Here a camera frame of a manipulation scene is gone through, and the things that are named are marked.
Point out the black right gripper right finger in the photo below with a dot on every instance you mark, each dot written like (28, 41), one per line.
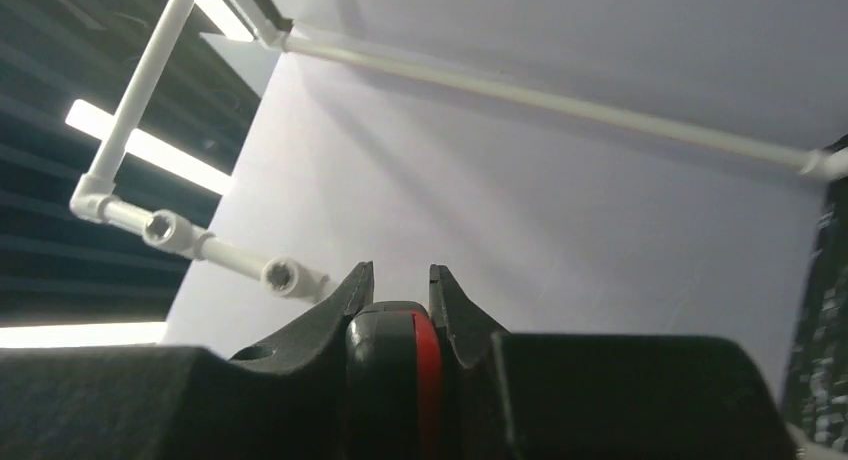
(519, 395)

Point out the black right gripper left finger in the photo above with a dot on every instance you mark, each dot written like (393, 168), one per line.
(280, 398)

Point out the red black utility knife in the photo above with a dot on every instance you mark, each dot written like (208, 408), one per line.
(393, 383)

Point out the white pvc pipe frame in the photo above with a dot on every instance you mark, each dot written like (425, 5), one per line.
(94, 200)

